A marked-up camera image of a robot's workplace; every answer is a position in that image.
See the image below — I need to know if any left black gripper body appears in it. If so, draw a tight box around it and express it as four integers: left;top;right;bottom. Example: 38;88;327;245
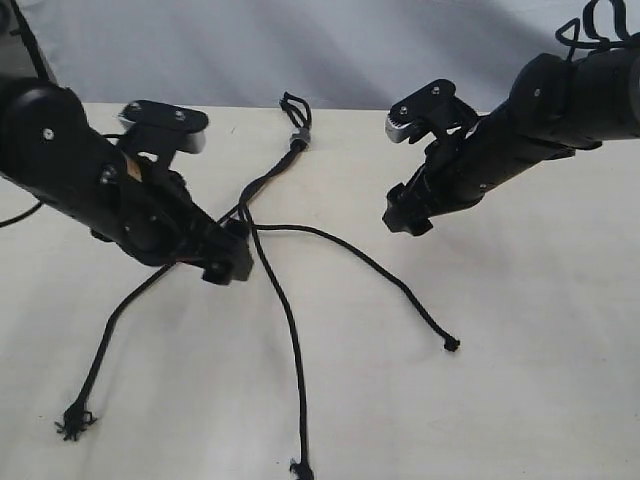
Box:
89;159;220;269

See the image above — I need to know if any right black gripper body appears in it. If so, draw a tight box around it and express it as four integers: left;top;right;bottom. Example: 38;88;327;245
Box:
394;134;500;220

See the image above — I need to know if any black rope with knotted end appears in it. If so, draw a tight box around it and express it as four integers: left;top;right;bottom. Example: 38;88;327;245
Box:
239;92;462;354

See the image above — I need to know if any black rope with frayed end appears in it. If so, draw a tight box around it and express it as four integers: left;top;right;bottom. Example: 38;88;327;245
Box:
53;92;314;444

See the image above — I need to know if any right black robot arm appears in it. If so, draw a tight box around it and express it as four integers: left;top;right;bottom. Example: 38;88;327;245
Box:
382;48;639;236

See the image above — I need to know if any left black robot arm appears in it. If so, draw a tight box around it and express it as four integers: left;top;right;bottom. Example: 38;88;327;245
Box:
1;76;253;285

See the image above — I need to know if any grey fabric backdrop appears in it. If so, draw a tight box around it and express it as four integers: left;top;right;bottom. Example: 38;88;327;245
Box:
19;1;584;110

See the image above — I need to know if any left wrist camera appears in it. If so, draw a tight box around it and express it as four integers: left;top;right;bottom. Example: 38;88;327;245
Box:
117;100;209;171

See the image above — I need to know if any grey cable clamp bracket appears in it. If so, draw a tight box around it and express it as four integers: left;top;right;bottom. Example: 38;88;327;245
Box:
289;128;311;152

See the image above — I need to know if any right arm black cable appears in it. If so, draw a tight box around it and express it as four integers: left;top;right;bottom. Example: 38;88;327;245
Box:
554;0;640;59

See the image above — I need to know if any black backdrop frame pole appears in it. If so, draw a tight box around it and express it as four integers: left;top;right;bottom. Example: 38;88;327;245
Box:
3;0;59;84

